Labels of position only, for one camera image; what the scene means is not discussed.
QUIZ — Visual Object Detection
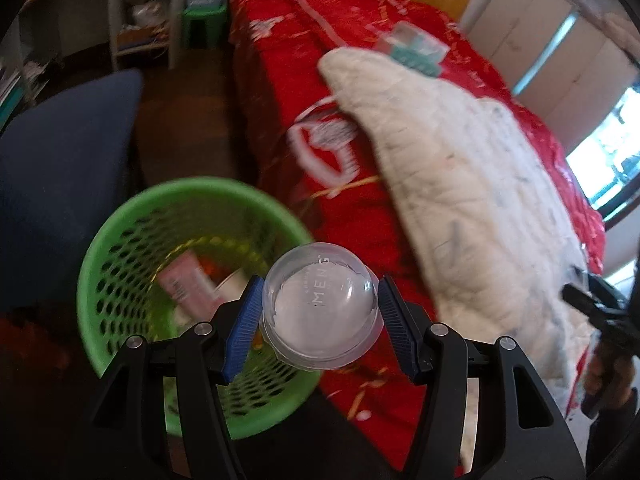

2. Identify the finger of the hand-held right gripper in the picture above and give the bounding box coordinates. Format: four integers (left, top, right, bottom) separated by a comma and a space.
562, 283, 602, 318

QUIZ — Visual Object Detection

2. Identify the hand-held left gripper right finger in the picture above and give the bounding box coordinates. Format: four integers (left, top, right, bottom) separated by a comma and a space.
377, 274, 587, 480

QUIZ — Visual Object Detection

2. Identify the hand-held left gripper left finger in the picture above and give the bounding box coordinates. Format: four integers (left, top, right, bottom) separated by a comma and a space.
90, 275, 266, 480

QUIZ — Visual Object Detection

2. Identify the pink snack packet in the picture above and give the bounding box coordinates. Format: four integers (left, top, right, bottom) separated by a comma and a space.
157, 251, 226, 321

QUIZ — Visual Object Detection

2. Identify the clear plastic dome cup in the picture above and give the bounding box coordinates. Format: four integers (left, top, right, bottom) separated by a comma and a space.
260, 242, 385, 372

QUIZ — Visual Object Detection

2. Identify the green plastic mesh basket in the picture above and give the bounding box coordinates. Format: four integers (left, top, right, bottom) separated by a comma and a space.
76, 176, 331, 442

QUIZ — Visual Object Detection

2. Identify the person's right hand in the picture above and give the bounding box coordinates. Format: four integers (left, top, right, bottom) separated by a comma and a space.
582, 347, 640, 411

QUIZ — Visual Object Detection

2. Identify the window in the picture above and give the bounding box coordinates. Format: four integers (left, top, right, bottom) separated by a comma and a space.
565, 87, 640, 221

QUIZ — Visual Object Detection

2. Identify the white quilted blanket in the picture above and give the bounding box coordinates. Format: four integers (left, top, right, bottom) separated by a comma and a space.
317, 46, 593, 418

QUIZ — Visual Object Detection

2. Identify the dark blue chair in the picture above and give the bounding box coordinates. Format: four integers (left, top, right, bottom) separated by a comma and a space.
0, 69, 146, 316

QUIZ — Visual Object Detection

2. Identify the white wardrobe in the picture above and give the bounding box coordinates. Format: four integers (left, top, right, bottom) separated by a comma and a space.
457, 0, 640, 153

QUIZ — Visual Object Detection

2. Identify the red printed quilt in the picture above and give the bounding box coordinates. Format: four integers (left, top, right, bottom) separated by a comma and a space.
229, 0, 606, 476

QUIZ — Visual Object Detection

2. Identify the teal tissue pack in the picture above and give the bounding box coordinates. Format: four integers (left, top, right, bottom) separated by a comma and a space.
374, 21, 451, 78

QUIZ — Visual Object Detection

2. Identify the green plastic stool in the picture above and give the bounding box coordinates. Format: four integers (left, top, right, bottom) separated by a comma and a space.
180, 2, 231, 51

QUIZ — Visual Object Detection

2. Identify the white shelf desk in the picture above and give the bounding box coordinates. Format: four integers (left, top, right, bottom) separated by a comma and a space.
107, 0, 187, 72

